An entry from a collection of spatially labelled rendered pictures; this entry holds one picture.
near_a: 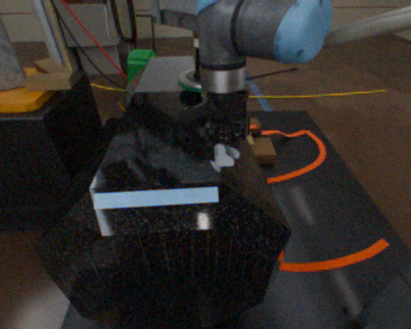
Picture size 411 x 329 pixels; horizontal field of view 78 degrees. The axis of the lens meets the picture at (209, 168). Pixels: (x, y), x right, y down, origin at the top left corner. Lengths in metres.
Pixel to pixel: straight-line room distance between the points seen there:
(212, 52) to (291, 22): 0.15
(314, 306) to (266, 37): 1.24
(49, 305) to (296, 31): 1.49
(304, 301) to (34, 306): 1.28
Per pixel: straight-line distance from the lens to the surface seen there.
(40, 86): 1.50
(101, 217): 0.70
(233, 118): 0.54
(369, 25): 0.50
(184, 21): 1.10
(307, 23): 0.40
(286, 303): 1.41
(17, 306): 1.64
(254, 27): 0.43
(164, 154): 0.76
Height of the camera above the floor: 1.27
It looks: 39 degrees down
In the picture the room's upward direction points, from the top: straight up
